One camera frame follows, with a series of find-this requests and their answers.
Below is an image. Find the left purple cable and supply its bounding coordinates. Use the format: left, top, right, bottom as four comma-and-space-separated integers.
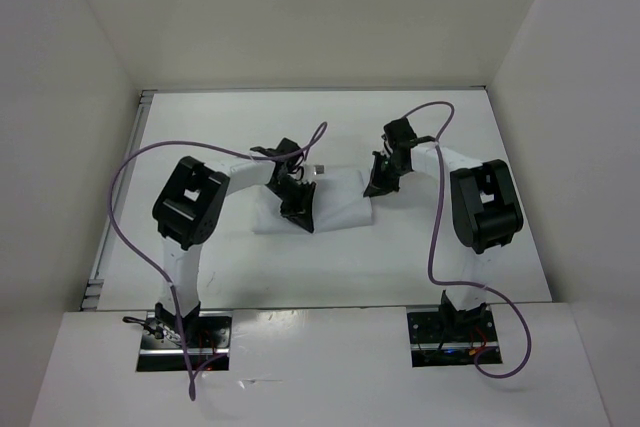
107, 121, 329, 402

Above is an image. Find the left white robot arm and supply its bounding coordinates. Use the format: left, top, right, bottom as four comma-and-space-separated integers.
152, 138, 316, 347

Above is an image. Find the purple cable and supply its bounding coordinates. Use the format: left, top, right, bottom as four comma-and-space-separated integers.
404, 102, 532, 378
107, 121, 329, 402

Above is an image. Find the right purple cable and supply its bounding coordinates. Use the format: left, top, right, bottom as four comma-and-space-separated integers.
404, 102, 532, 378

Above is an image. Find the white skirt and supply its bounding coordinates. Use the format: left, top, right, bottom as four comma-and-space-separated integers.
252, 167, 373, 235

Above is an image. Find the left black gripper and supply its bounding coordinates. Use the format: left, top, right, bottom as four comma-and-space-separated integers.
267, 176, 315, 233

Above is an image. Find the aluminium table edge rail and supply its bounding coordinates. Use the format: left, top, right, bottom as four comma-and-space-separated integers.
79, 90, 156, 311

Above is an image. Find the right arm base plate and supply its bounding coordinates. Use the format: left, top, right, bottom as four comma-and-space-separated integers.
406, 308, 502, 368

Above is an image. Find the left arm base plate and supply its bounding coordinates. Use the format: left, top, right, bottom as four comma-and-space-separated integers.
130, 311, 232, 373

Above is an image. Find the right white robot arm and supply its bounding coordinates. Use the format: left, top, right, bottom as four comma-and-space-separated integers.
363, 117, 524, 340

